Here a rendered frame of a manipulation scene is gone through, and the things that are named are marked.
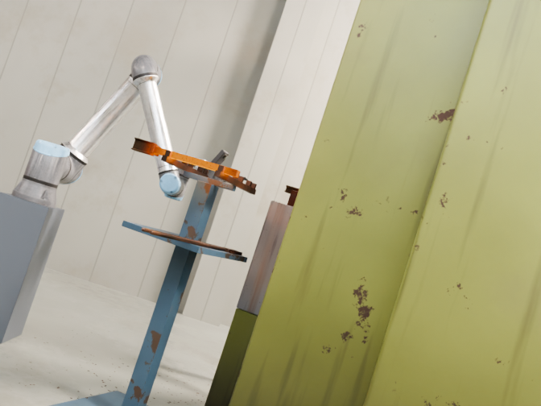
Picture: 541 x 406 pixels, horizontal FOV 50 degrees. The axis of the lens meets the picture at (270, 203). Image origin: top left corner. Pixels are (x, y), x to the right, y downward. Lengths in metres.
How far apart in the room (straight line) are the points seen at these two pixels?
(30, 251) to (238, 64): 2.77
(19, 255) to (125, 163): 2.29
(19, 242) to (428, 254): 1.70
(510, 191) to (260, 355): 0.94
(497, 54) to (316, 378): 1.14
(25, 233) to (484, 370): 1.87
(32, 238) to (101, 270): 2.23
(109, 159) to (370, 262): 3.28
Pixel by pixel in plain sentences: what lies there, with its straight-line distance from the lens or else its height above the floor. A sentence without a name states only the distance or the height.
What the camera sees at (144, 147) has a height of 0.93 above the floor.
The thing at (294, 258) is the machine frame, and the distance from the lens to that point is 1.96.
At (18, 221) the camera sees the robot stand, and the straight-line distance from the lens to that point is 2.67.
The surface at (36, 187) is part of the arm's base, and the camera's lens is 2.69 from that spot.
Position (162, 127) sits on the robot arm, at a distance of 2.65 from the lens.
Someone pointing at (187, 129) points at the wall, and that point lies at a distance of 4.78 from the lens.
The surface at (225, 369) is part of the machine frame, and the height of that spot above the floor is 0.23.
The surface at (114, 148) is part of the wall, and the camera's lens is 4.85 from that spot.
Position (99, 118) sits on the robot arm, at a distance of 2.85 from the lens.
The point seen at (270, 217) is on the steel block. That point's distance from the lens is 2.30.
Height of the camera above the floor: 0.77
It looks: 3 degrees up
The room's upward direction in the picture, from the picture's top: 18 degrees clockwise
